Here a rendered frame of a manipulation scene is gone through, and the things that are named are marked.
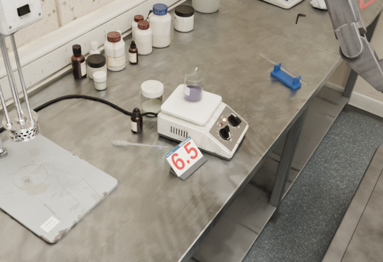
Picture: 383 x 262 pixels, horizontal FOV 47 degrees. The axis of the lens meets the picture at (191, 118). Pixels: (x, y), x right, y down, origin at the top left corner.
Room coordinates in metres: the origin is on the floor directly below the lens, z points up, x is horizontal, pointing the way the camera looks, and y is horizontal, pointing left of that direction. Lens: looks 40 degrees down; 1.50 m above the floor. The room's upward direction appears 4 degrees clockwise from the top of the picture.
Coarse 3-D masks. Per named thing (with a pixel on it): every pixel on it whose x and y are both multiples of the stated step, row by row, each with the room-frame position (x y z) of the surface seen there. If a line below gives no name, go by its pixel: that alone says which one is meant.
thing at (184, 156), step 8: (184, 144) 0.75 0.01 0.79; (192, 144) 0.76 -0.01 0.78; (176, 152) 0.73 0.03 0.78; (184, 152) 0.73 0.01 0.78; (192, 152) 0.75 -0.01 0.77; (176, 160) 0.71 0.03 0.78; (184, 160) 0.72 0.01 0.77; (192, 160) 0.73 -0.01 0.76; (176, 168) 0.69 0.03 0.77; (184, 168) 0.70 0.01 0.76
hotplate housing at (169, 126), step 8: (224, 104) 0.88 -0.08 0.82; (160, 112) 0.83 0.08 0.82; (216, 112) 0.84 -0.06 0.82; (160, 120) 0.81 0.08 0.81; (168, 120) 0.80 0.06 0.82; (176, 120) 0.80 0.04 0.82; (184, 120) 0.80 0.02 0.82; (208, 120) 0.81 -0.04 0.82; (160, 128) 0.81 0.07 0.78; (168, 128) 0.80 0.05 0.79; (176, 128) 0.79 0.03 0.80; (184, 128) 0.78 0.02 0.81; (192, 128) 0.78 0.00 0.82; (200, 128) 0.78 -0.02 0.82; (208, 128) 0.78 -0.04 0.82; (168, 136) 0.80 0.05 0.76; (176, 136) 0.79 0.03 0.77; (184, 136) 0.78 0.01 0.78; (192, 136) 0.78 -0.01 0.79; (200, 136) 0.77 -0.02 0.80; (208, 136) 0.76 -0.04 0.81; (200, 144) 0.77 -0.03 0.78; (208, 144) 0.76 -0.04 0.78; (216, 144) 0.75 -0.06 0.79; (208, 152) 0.76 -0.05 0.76; (216, 152) 0.75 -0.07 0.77; (224, 152) 0.75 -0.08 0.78; (232, 152) 0.75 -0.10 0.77
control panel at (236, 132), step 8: (224, 112) 0.85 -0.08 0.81; (232, 112) 0.86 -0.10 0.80; (216, 120) 0.81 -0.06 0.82; (216, 128) 0.79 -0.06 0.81; (232, 128) 0.81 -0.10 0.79; (240, 128) 0.83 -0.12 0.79; (216, 136) 0.77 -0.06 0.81; (232, 136) 0.79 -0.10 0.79; (240, 136) 0.80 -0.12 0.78; (224, 144) 0.76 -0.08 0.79; (232, 144) 0.77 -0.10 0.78
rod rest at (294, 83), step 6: (276, 66) 1.13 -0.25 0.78; (276, 72) 1.13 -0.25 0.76; (282, 72) 1.13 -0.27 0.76; (276, 78) 1.11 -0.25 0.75; (282, 78) 1.10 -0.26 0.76; (288, 78) 1.11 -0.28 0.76; (294, 78) 1.07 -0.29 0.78; (300, 78) 1.08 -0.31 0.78; (288, 84) 1.08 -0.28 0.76; (294, 84) 1.07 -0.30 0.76; (300, 84) 1.08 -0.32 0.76
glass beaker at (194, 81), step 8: (184, 72) 0.87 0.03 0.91; (192, 72) 0.89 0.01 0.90; (200, 72) 0.89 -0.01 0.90; (184, 80) 0.86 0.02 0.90; (192, 80) 0.89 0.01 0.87; (200, 80) 0.85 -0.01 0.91; (184, 88) 0.86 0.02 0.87; (192, 88) 0.84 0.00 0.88; (200, 88) 0.85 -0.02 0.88; (184, 96) 0.85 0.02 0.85; (192, 96) 0.84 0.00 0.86; (200, 96) 0.85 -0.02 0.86
